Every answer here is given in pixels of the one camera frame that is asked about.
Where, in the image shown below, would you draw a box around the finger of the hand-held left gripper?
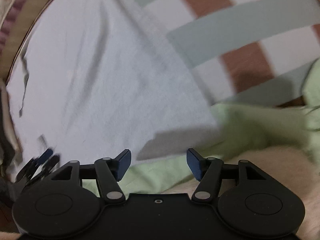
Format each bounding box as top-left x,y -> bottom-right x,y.
15,149 -> 54,182
26,155 -> 60,184

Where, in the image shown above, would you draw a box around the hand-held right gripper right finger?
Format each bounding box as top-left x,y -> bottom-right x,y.
187,148 -> 266,203

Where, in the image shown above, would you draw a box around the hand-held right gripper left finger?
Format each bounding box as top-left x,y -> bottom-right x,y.
51,149 -> 132,203

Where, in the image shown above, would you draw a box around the light grey shirt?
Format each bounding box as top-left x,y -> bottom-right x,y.
5,0 -> 220,180

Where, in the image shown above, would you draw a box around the black folded garment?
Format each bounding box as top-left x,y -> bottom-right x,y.
0,90 -> 15,178

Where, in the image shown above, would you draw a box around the person's light green clothing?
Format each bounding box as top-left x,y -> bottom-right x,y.
81,57 -> 320,195

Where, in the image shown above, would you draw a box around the person's leg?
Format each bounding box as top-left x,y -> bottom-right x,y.
160,147 -> 320,240

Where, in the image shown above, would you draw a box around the printed checkered floor mat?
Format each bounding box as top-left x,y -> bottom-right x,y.
107,0 -> 320,108

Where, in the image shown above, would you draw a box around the white quilted bear bedspread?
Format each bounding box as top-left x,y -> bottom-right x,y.
0,0 -> 43,48

